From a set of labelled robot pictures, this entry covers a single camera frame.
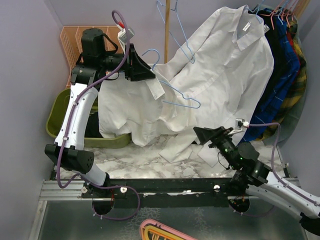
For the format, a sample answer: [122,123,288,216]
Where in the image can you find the light blue wire hanger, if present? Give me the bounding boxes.
[142,48,201,109]

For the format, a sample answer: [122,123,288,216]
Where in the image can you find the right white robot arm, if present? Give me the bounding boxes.
[193,126,320,236]

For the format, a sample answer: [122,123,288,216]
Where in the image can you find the hanging white shirt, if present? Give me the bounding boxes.
[149,4,275,168]

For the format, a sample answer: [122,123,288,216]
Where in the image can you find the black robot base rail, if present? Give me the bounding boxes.
[81,177,249,209]

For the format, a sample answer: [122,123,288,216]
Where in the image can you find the orange file organizer rack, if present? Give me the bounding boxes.
[60,26,124,72]

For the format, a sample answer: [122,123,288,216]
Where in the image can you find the black garment in basket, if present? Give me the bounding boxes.
[84,112,103,138]

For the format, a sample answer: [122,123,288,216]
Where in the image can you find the yellow plaid hanging shirt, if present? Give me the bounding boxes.
[242,20,307,144]

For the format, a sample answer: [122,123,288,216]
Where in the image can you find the blue hanger holding shirt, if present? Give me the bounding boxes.
[245,0,265,24]

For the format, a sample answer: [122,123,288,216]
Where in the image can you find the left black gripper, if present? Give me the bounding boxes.
[98,43,156,81]

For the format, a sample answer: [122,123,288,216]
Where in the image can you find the blue plaid hanging shirt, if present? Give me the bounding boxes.
[242,9,301,142]

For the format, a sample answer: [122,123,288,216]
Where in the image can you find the white shirt being hung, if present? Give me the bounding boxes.
[98,73,198,163]

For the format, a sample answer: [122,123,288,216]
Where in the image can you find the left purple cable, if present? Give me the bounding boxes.
[56,9,141,222]

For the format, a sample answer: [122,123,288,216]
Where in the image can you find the wooden pole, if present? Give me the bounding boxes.
[164,0,171,63]

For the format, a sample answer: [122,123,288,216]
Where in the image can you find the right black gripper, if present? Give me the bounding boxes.
[193,125,238,169]

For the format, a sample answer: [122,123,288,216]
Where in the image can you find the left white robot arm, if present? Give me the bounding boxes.
[44,27,155,198]

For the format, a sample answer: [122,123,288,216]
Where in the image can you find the orange hangers on rack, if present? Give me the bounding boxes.
[260,0,310,30]

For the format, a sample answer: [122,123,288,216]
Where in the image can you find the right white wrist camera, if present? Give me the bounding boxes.
[229,118,250,135]

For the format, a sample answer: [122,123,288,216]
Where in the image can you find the black hanging garment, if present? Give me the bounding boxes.
[257,10,288,108]

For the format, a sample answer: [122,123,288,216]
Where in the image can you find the pink plastic hanger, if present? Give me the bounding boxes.
[139,219,195,240]

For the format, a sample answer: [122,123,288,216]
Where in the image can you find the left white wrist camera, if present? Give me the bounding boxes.
[116,21,135,52]

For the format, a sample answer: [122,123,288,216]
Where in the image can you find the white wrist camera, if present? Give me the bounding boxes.
[116,21,135,52]
[229,118,250,135]

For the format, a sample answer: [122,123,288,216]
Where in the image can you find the green plastic basket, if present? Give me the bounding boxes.
[45,88,131,149]

